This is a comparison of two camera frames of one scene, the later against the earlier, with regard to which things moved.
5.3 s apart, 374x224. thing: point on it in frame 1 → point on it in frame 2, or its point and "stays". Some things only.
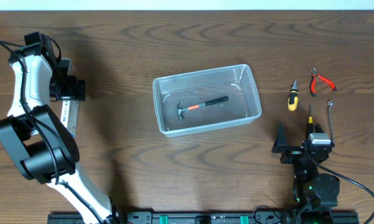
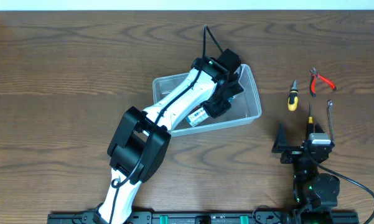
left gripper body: x=65 y=88 → x=218 y=103
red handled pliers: x=314 y=75 stays
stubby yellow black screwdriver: x=293 y=99 stays
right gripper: x=280 y=146 stays
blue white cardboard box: x=69 y=114 → x=198 y=116
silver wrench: x=330 y=103 stays
